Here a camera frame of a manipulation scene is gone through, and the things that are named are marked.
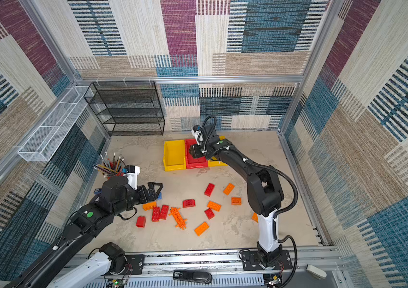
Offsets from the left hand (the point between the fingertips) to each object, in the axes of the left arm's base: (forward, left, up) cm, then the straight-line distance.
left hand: (156, 186), depth 73 cm
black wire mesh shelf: (+53, +26, -1) cm, 59 cm away
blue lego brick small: (-4, -2, 0) cm, 4 cm away
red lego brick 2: (-4, -21, -19) cm, 29 cm away
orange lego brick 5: (-10, -18, -21) cm, 29 cm away
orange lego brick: (+9, -32, -20) cm, 38 cm away
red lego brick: (+8, -22, -18) cm, 29 cm away
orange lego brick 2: (+2, -35, -20) cm, 40 cm away
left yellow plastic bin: (+32, -1, -20) cm, 38 cm away
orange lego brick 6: (-1, +7, -17) cm, 18 cm away
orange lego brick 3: (0, -24, -21) cm, 32 cm away
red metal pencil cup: (+14, +24, -11) cm, 30 cm away
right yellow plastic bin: (+23, -25, -16) cm, 38 cm away
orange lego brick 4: (-6, -43, -19) cm, 47 cm away
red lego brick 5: (-3, 0, -19) cm, 19 cm away
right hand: (+23, -16, -6) cm, 29 cm away
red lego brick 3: (-7, +10, -19) cm, 23 cm away
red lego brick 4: (-4, +4, -18) cm, 19 cm away
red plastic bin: (+23, -12, -15) cm, 30 cm away
